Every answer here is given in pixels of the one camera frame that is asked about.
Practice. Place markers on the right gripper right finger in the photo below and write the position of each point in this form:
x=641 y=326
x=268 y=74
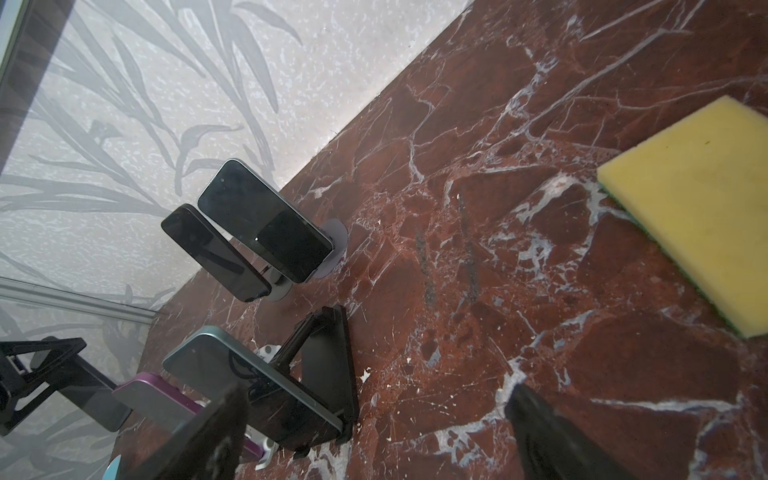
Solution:
x=550 y=446

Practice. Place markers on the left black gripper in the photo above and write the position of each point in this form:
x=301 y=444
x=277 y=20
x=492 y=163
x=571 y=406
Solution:
x=24 y=389

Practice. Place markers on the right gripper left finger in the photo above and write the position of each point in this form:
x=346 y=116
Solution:
x=207 y=447

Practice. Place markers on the black phone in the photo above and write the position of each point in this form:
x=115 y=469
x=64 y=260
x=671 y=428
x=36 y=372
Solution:
x=249 y=209
x=92 y=392
x=187 y=227

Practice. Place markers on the black folding phone stand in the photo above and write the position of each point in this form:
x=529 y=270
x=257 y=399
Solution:
x=318 y=356

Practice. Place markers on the grey round stand back left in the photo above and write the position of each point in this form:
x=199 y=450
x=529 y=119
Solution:
x=279 y=283

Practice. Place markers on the grey round stand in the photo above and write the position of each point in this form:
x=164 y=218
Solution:
x=279 y=283
x=337 y=232

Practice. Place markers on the grey round stand back right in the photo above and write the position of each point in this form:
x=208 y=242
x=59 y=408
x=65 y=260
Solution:
x=337 y=232

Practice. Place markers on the light blue spatula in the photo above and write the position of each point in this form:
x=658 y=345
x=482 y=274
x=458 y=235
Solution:
x=112 y=472

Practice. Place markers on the yellow green sponge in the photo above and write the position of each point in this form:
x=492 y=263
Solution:
x=699 y=189

